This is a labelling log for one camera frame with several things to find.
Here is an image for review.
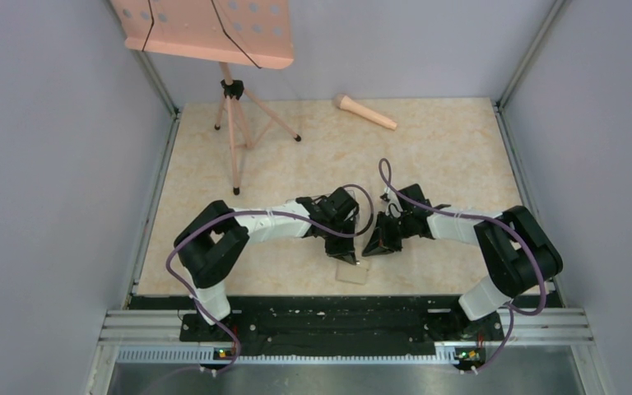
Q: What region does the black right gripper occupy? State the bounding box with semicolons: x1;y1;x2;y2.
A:
363;211;415;257

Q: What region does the beige leather card holder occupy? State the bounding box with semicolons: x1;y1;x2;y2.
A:
335;259;371;285

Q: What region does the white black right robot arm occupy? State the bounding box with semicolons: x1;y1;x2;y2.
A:
362;184;563;339

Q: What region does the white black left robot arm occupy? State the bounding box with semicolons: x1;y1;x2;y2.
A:
167;187;360;340

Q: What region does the pink microphone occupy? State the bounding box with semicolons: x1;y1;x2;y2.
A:
332;94;397;131

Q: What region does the pink music stand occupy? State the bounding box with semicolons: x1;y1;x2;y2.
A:
111;0;302;195

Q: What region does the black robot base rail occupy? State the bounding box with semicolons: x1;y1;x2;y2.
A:
128;290;562;359

